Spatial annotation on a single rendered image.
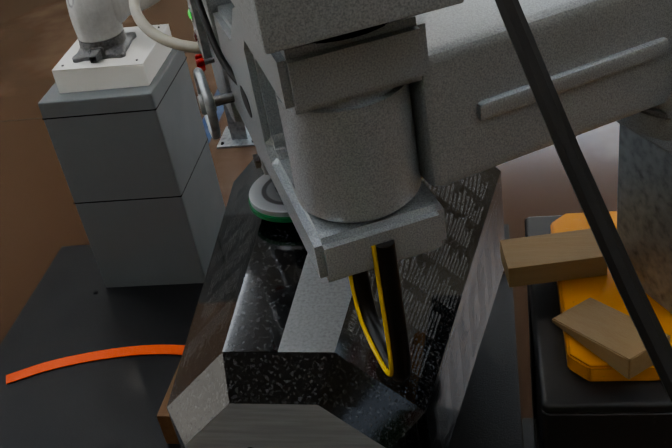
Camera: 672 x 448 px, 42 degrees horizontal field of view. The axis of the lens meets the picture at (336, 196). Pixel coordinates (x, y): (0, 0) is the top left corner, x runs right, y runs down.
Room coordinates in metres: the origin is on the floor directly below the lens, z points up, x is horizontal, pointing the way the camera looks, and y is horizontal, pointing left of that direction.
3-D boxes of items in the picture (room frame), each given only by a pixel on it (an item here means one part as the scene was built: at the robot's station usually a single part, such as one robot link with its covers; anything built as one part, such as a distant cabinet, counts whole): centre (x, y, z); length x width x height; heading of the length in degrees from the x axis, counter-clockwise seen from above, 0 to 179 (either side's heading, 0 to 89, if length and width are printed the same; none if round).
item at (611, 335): (1.20, -0.45, 0.80); 0.20 x 0.10 x 0.05; 25
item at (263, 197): (1.78, 0.10, 0.87); 0.21 x 0.21 x 0.01
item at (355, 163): (1.13, -0.04, 1.34); 0.19 x 0.19 x 0.20
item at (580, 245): (1.44, -0.42, 0.81); 0.20 x 0.10 x 0.05; 85
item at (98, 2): (2.87, 0.67, 1.05); 0.18 x 0.16 x 0.22; 133
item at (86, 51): (2.84, 0.68, 0.91); 0.22 x 0.18 x 0.06; 172
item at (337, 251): (1.39, 0.03, 1.30); 0.74 x 0.23 x 0.49; 12
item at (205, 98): (1.64, 0.19, 1.20); 0.15 x 0.10 x 0.15; 12
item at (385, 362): (1.13, -0.03, 1.05); 0.23 x 0.03 x 0.32; 12
